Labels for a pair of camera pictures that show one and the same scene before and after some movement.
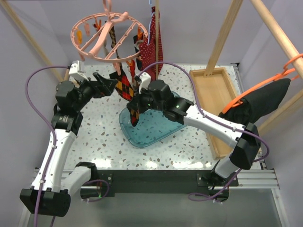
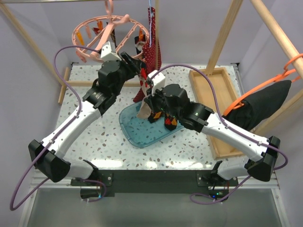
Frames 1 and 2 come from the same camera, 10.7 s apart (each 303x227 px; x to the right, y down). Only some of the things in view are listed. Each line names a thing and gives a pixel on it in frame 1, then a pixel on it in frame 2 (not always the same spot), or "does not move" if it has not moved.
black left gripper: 100,91 → 133,66
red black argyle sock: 125,87 → 170,122
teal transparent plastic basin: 153,126 does not move
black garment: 257,106 does not move
